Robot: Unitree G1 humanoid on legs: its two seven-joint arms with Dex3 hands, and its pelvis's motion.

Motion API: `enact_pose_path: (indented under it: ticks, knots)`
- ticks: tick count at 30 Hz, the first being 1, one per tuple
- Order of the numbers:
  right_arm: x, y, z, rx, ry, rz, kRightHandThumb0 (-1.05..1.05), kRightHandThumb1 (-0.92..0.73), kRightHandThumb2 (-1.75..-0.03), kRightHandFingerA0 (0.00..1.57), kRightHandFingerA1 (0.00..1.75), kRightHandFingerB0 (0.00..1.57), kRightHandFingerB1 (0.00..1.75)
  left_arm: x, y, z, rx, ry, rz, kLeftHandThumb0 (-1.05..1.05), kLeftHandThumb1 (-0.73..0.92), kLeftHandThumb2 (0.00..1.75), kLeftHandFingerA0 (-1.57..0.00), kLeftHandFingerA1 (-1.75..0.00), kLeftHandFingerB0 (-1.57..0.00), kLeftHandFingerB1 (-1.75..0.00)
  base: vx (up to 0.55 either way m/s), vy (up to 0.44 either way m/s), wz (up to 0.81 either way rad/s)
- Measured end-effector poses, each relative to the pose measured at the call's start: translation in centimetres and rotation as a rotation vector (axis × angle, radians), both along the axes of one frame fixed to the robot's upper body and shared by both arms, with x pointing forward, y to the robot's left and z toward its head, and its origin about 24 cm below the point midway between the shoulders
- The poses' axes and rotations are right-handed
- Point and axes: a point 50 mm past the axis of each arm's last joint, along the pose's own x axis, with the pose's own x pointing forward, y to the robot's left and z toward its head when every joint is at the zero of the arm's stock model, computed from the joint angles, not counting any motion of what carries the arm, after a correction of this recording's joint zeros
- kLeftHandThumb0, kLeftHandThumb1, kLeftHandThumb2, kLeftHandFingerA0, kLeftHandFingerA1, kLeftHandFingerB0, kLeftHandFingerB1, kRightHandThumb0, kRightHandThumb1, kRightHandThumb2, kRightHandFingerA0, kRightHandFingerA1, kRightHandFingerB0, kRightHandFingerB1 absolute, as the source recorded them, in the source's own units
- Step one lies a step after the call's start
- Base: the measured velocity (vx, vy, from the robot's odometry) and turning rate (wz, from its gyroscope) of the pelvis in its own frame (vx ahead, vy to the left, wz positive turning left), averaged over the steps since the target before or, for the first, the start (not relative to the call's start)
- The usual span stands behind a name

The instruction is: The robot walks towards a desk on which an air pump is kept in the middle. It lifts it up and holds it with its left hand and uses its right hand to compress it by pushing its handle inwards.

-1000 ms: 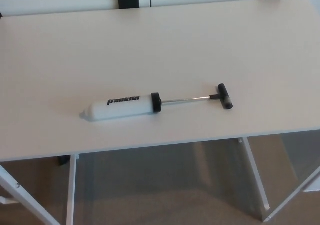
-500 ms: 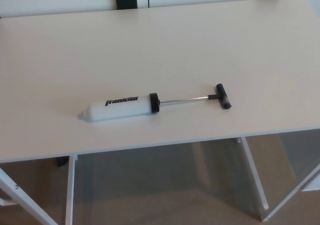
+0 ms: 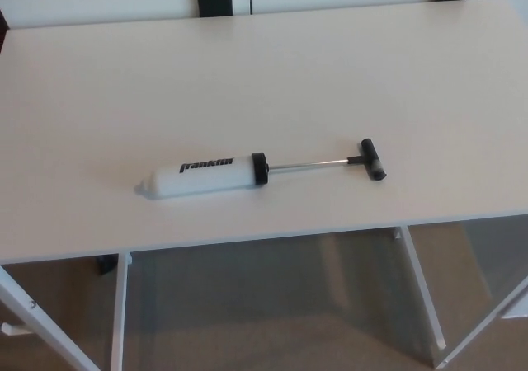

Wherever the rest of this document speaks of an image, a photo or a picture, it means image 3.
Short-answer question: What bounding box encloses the white desk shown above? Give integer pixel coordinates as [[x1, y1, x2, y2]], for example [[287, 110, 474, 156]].
[[0, 0, 528, 371]]

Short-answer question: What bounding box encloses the white black hand air pump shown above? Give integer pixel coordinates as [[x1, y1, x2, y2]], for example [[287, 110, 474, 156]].
[[134, 138, 389, 202]]

